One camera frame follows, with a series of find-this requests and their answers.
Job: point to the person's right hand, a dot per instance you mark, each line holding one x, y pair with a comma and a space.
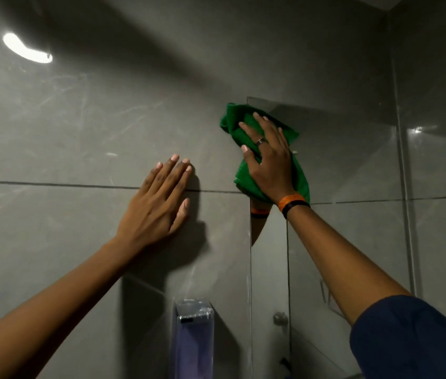
272, 169

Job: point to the person's left hand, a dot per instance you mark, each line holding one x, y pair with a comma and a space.
152, 217

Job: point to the person's right middle finger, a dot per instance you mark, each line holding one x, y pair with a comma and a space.
265, 128

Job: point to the person's left middle finger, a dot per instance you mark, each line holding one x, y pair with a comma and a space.
174, 178

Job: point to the person's right thumb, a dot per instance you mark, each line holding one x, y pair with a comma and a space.
251, 157

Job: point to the person's left thumb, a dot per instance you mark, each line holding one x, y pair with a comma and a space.
181, 217

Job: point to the person's left little finger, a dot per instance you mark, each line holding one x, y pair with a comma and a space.
150, 179

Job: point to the green microfiber cloth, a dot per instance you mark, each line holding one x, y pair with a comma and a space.
238, 126

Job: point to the person's right forearm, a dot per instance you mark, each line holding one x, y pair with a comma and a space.
341, 264

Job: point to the person's left forearm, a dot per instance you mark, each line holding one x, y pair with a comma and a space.
45, 311

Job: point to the orange wristband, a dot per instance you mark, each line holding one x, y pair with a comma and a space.
290, 200

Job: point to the black wristband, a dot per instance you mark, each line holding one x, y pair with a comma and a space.
294, 206

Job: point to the clear glass shower panel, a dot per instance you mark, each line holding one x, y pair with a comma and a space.
349, 161

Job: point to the round metal glass fitting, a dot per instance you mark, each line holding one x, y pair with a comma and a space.
280, 318

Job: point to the navy blue sleeve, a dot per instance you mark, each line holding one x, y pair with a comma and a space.
408, 339

